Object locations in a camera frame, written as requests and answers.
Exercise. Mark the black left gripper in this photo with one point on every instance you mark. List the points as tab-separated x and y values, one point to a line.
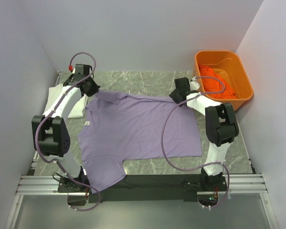
95	89

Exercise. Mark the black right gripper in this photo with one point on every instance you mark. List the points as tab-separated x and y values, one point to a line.
173	95

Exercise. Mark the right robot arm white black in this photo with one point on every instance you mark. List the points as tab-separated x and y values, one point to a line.
220	126

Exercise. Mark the orange plastic bin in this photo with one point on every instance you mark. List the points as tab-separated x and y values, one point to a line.
229	66

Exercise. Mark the orange t shirt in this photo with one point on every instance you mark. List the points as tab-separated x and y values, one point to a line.
212	85

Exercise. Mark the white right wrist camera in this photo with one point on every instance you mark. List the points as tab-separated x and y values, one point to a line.
194	86

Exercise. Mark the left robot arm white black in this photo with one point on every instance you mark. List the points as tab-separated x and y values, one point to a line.
51	137

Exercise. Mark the folded white t shirt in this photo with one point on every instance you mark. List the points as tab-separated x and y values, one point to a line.
71	105

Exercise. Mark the purple t shirt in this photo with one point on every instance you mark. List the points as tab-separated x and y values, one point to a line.
125	126

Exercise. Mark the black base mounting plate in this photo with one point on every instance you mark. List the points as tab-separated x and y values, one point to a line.
186	187

